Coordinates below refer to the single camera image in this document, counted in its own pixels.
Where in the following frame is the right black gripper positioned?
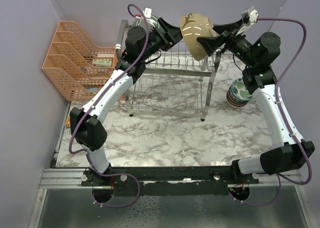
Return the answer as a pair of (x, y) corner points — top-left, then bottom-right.
(198, 19), (257, 68)

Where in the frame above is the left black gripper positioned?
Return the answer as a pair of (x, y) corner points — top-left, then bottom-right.
(140, 18), (190, 62)

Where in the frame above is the large cream ceramic bowl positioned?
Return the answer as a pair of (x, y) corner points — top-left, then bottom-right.
(179, 12), (218, 62)

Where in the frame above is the steel two-tier dish rack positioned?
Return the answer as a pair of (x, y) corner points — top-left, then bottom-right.
(115, 19), (223, 122)

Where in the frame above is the green patterned small bowl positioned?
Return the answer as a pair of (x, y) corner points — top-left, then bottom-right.
(230, 78), (253, 101)

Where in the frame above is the large teal ceramic bowl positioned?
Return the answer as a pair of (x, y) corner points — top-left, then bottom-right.
(146, 15), (161, 31)

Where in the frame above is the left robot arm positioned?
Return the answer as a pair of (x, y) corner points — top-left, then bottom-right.
(69, 18), (183, 186)

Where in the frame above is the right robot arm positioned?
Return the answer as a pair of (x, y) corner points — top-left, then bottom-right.
(197, 20), (315, 185)

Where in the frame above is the green white box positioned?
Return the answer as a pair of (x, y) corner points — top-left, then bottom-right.
(92, 59), (113, 68)

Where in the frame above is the orange plastic file organizer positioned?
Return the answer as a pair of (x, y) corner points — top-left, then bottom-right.
(42, 21), (118, 102)

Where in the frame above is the orange snack packet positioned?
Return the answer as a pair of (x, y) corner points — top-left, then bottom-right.
(65, 116), (71, 128)

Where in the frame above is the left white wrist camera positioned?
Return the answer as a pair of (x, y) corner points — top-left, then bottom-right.
(143, 7), (152, 19)

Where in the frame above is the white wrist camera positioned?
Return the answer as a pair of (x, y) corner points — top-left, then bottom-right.
(143, 7), (152, 19)
(236, 6), (259, 36)

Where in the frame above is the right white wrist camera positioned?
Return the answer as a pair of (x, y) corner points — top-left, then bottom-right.
(236, 6), (259, 36)

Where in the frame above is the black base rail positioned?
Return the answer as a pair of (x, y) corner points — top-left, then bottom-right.
(81, 165), (259, 197)

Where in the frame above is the aluminium frame rail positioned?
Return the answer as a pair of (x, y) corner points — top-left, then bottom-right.
(39, 168), (85, 189)

